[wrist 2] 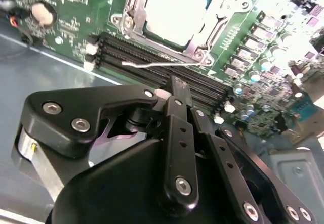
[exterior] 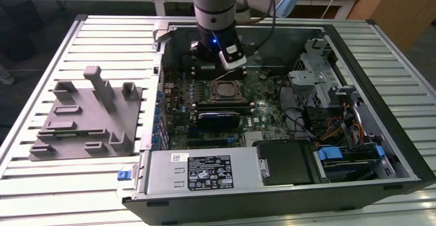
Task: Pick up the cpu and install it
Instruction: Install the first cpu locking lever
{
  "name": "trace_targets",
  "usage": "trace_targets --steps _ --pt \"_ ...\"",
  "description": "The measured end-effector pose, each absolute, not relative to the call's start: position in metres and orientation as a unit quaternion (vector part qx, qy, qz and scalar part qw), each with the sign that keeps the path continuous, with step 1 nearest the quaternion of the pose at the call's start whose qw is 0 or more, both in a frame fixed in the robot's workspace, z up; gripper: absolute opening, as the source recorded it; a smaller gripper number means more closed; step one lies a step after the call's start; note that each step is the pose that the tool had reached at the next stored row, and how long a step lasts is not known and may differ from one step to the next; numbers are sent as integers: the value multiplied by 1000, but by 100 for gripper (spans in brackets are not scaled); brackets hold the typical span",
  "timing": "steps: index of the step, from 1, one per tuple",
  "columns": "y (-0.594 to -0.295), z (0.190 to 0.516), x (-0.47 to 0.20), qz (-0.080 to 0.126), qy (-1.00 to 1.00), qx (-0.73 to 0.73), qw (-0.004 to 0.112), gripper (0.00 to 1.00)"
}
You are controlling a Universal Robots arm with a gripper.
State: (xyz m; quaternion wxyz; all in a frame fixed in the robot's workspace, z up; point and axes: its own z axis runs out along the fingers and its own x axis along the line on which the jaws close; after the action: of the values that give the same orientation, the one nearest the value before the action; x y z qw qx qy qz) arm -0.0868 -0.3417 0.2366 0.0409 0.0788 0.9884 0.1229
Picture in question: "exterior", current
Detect small black graphics card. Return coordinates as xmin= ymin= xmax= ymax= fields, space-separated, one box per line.
xmin=197 ymin=111 xmax=242 ymax=132

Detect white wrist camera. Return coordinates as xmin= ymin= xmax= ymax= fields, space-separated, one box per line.
xmin=218 ymin=43 xmax=249 ymax=71

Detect thin metal locking lever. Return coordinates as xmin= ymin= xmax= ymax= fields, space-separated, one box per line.
xmin=213 ymin=69 xmax=238 ymax=82

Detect orange wires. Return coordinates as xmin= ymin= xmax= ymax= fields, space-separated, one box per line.
xmin=321 ymin=117 xmax=346 ymax=145

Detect CPU socket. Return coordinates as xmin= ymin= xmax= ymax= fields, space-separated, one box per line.
xmin=209 ymin=80 xmax=245 ymax=104

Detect yellow and red wires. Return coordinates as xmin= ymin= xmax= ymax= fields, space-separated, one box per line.
xmin=351 ymin=122 xmax=365 ymax=145

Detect green motherboard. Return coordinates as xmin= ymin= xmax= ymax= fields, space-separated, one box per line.
xmin=155 ymin=66 xmax=310 ymax=152

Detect silver bracket with round hole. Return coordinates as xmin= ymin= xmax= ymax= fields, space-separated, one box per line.
xmin=289 ymin=70 xmax=327 ymax=94

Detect grey parts rack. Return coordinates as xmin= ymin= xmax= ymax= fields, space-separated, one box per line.
xmin=29 ymin=65 xmax=153 ymax=162

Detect black open PC case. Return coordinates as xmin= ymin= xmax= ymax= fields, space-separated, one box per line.
xmin=121 ymin=19 xmax=436 ymax=226

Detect white charging cable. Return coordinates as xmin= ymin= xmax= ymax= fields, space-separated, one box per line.
xmin=322 ymin=0 xmax=337 ymax=19

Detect dark office chair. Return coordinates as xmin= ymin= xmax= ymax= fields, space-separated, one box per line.
xmin=0 ymin=3 xmax=47 ymax=62

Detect hard disk in blue carrier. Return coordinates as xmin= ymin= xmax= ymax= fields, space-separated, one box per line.
xmin=315 ymin=145 xmax=389 ymax=182

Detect black cable connector block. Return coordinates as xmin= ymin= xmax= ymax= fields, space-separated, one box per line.
xmin=303 ymin=107 xmax=329 ymax=135

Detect metal socket cover frame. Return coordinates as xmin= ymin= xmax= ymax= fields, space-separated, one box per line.
xmin=209 ymin=81 xmax=243 ymax=102

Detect blue case latch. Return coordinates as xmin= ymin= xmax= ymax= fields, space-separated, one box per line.
xmin=117 ymin=169 xmax=133 ymax=182

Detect grey chair leg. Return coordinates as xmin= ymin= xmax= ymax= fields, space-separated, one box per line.
xmin=0 ymin=65 xmax=17 ymax=86

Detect silver finned chipset heatsink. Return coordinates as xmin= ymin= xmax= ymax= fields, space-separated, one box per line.
xmin=245 ymin=131 xmax=266 ymax=143

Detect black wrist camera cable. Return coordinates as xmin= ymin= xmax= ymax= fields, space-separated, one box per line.
xmin=246 ymin=0 xmax=278 ymax=57

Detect thin black case wire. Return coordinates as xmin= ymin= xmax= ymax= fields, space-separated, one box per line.
xmin=278 ymin=77 xmax=311 ymax=142

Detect silver perforated disk bay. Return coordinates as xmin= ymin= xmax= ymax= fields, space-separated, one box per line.
xmin=289 ymin=38 xmax=359 ymax=109

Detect wooden cabinet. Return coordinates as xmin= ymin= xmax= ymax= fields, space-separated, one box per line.
xmin=347 ymin=0 xmax=436 ymax=55

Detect silver power supply unit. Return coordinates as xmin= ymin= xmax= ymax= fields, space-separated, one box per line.
xmin=135 ymin=148 xmax=271 ymax=202

